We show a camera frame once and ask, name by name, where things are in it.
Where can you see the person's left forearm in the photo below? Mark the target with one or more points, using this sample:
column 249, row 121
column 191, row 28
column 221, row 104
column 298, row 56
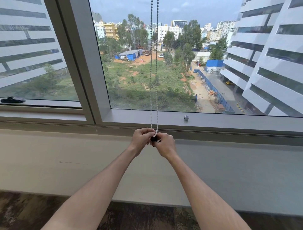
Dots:
column 94, row 196

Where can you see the grey window frame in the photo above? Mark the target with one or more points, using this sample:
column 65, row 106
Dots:
column 90, row 78

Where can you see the person's left hand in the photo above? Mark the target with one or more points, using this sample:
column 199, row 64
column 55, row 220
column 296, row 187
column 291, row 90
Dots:
column 139, row 140

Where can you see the person's right forearm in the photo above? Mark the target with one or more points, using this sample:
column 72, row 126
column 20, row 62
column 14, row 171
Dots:
column 203, row 196

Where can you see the person's right hand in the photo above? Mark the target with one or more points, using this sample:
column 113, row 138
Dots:
column 167, row 146

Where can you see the person's left thumb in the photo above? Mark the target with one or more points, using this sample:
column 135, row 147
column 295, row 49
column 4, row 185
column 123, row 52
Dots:
column 149, row 134

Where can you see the person's right thumb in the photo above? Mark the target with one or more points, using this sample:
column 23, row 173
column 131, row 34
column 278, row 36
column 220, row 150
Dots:
column 160, row 136

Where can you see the small metal window knob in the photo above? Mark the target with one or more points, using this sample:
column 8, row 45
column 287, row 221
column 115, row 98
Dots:
column 186, row 118

